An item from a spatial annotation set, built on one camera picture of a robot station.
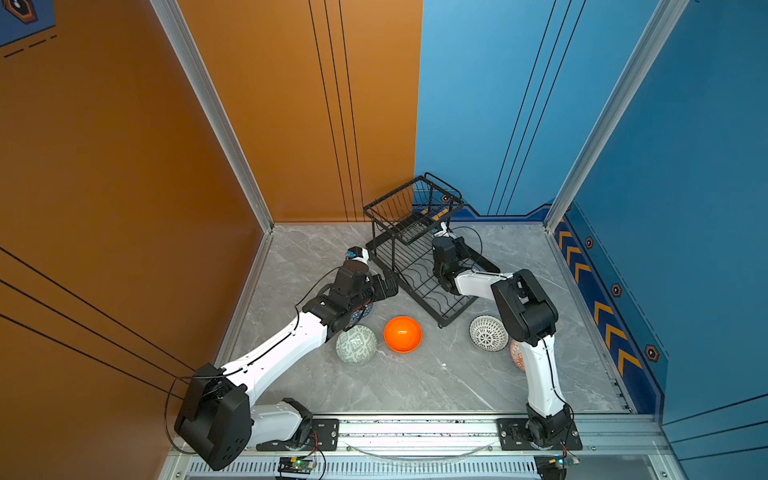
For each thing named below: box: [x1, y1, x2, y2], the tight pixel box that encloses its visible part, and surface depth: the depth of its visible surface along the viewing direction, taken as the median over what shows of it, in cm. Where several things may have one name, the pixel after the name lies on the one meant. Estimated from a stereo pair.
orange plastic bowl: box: [384, 316, 423, 354], surface depth 88 cm
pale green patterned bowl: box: [336, 325, 377, 366], surface depth 88 cm
